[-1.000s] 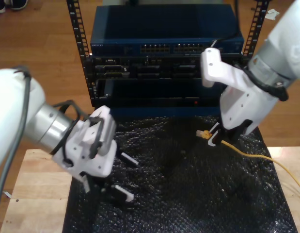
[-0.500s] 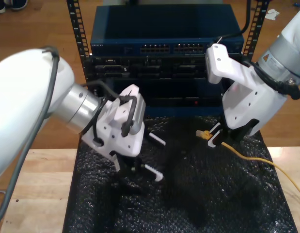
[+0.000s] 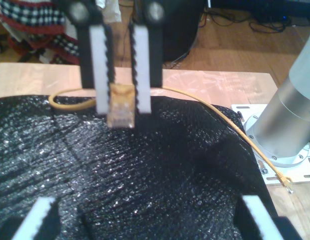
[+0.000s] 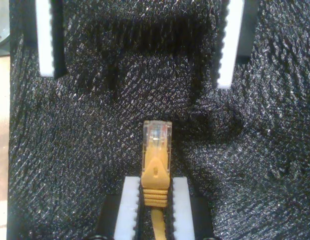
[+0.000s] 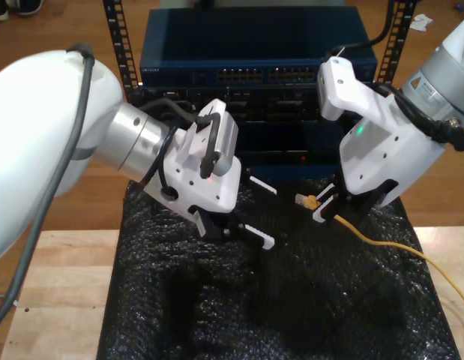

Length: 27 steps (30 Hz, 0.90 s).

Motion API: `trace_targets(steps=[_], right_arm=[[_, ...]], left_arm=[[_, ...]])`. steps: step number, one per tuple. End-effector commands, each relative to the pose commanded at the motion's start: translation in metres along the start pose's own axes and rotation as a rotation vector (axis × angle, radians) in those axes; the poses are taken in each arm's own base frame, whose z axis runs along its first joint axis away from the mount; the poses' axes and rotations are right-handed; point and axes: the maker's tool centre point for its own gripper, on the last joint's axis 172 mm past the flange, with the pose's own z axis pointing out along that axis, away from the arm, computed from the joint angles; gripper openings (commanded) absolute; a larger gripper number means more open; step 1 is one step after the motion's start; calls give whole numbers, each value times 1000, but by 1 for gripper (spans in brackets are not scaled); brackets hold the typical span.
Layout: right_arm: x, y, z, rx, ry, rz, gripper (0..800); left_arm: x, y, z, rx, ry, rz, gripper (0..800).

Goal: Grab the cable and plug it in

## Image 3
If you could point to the large black rounded object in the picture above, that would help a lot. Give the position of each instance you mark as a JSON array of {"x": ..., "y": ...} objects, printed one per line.
[{"x": 179, "y": 30}]

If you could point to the black bubble-wrap mat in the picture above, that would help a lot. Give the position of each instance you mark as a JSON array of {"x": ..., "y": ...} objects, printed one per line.
[{"x": 144, "y": 175}]

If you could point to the checkered cloth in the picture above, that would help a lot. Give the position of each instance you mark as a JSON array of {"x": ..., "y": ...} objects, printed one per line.
[{"x": 32, "y": 22}]

